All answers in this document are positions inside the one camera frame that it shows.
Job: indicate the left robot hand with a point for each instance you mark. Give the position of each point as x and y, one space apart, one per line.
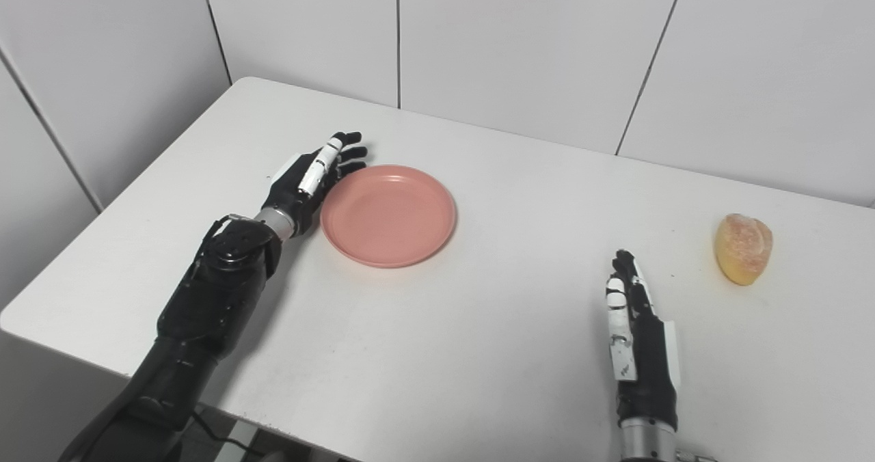
311 178

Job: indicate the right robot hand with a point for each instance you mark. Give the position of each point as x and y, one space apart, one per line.
639 346

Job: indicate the pink plate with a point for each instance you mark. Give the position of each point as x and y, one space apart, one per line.
388 216

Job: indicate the bread roll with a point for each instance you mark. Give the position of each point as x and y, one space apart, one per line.
744 247

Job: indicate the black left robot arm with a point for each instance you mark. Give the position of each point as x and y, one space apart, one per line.
198 325

